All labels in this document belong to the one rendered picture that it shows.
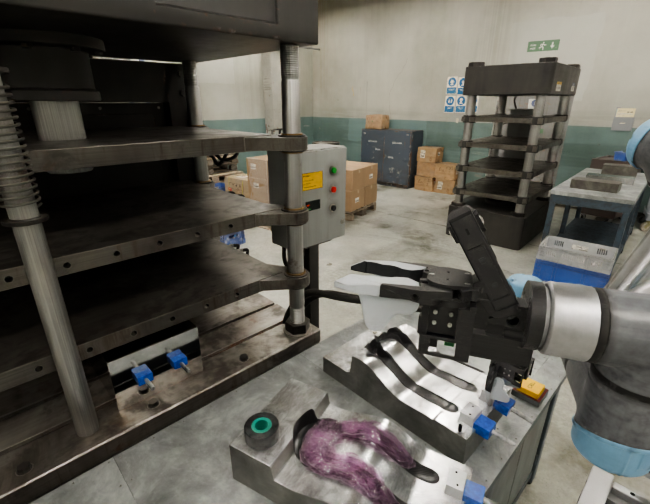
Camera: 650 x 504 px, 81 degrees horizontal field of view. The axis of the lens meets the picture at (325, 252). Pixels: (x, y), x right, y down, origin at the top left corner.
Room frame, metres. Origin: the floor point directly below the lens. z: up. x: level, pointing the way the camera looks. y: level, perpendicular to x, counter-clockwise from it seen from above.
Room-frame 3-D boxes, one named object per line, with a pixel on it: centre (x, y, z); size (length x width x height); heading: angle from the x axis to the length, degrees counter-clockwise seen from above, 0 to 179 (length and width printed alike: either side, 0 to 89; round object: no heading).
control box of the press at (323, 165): (1.61, 0.07, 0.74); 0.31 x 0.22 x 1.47; 134
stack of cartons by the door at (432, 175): (7.48, -2.21, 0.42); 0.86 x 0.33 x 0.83; 48
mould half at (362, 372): (0.95, -0.26, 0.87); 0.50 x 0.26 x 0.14; 44
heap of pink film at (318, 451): (0.65, -0.07, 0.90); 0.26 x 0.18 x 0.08; 61
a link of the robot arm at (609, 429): (0.33, -0.32, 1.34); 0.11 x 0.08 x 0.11; 160
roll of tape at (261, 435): (0.68, 0.15, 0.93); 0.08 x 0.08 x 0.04
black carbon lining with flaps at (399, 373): (0.94, -0.26, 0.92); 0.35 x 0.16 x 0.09; 44
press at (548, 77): (5.08, -2.45, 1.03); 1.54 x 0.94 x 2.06; 138
